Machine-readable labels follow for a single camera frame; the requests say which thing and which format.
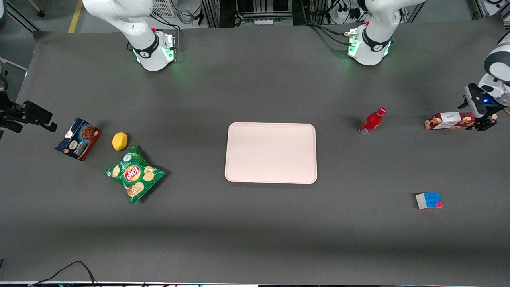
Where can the white rectangular tray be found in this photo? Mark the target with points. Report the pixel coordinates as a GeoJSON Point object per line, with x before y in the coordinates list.
{"type": "Point", "coordinates": [271, 153]}

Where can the multicolour puzzle cube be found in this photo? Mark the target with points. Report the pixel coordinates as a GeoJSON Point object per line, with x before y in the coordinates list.
{"type": "Point", "coordinates": [429, 200]}

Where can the red cookie box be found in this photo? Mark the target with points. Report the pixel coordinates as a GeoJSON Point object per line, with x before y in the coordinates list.
{"type": "Point", "coordinates": [448, 120]}

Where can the black equipment rack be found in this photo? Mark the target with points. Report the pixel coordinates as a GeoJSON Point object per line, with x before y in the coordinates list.
{"type": "Point", "coordinates": [247, 10]}

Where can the yellow lemon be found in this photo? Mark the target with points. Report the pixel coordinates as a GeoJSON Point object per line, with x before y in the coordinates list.
{"type": "Point", "coordinates": [120, 141]}

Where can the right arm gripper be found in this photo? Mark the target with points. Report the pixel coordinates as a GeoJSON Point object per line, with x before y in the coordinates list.
{"type": "Point", "coordinates": [12, 113]}

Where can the red plastic bottle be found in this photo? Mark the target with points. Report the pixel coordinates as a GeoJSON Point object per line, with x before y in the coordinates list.
{"type": "Point", "coordinates": [371, 121]}

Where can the white power strip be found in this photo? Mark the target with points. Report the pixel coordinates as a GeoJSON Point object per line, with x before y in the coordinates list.
{"type": "Point", "coordinates": [346, 12]}

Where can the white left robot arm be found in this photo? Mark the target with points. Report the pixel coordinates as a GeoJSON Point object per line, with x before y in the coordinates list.
{"type": "Point", "coordinates": [370, 44]}

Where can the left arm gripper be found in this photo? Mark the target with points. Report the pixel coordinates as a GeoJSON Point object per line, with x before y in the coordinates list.
{"type": "Point", "coordinates": [484, 120]}

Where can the blue chocolate cookie box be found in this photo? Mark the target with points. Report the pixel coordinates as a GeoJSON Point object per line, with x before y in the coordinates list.
{"type": "Point", "coordinates": [78, 139]}

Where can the green chips bag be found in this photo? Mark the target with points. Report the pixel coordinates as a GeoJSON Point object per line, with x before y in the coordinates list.
{"type": "Point", "coordinates": [134, 175]}

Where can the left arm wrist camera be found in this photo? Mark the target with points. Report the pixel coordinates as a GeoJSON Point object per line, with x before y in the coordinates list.
{"type": "Point", "coordinates": [471, 99]}

